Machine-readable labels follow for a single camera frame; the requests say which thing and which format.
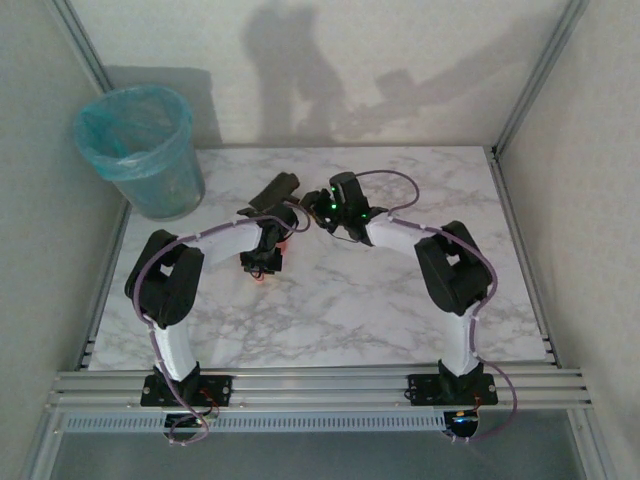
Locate grey mesh trash bin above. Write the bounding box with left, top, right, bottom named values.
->
left=73, top=83, right=207, bottom=221

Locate aluminium frame post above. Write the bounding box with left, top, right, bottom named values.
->
left=492, top=0, right=591, bottom=157
left=49, top=0, right=114, bottom=96

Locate dark brown hand brush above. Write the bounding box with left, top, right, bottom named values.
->
left=235, top=171, right=312, bottom=219

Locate grey slotted cable duct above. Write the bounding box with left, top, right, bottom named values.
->
left=64, top=412, right=446, bottom=434

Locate controller board with LED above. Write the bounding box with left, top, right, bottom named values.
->
left=448, top=409, right=482, bottom=442
left=164, top=412, right=212, bottom=444

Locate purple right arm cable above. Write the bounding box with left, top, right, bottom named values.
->
left=352, top=168, right=519, bottom=444

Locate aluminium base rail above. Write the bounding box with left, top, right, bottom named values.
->
left=47, top=367, right=594, bottom=414

